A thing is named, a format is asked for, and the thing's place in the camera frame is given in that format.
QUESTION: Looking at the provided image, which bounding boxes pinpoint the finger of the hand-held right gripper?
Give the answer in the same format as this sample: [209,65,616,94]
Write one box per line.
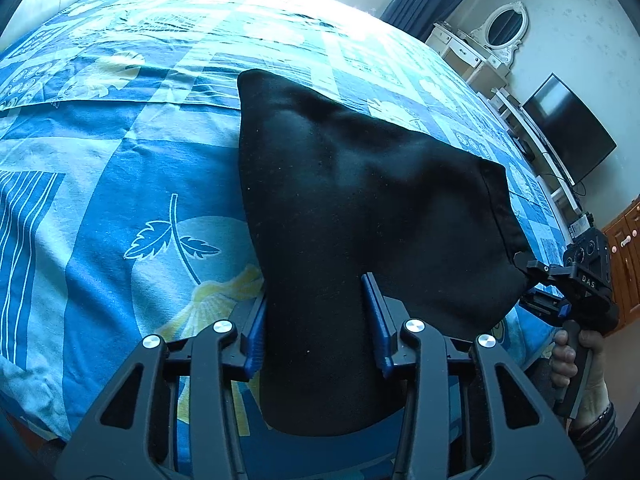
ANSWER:
[517,294,572,317]
[511,252,567,282]

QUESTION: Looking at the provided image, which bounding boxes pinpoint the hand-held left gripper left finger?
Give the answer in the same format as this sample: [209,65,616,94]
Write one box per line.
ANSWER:
[55,294,269,480]

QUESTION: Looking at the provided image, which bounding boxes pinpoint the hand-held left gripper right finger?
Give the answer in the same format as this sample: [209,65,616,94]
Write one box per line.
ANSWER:
[360,272,587,480]

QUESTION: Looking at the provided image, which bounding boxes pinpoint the black pants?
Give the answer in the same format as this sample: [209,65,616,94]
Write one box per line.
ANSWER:
[236,67,537,437]

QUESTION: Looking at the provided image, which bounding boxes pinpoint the person's right forearm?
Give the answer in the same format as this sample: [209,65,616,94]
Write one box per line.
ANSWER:
[567,402,622,467]

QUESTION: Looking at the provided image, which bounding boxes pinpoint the person's right hand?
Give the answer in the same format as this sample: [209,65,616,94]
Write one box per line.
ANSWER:
[550,329,614,434]

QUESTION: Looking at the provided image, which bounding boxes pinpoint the brown wooden cabinet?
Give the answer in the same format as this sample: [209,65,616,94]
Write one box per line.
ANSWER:
[600,197,640,327]

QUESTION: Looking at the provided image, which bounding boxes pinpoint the small grey box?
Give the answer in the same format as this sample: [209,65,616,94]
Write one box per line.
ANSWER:
[567,212,594,239]

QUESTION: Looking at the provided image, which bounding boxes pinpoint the white television stand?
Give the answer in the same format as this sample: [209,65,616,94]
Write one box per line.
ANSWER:
[490,87,584,212]

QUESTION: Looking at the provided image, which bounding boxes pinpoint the black flat television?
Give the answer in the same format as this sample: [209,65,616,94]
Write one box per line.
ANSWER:
[522,72,618,187]

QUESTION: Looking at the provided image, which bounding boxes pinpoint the blue patterned bed sheet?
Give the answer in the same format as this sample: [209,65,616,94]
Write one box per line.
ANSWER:
[0,0,577,480]

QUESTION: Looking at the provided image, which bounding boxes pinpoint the white dressing table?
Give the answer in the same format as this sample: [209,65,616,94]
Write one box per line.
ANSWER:
[425,21,512,97]

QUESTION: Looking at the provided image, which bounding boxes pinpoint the oval white framed mirror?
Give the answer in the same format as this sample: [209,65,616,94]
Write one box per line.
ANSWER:
[470,1,529,67]

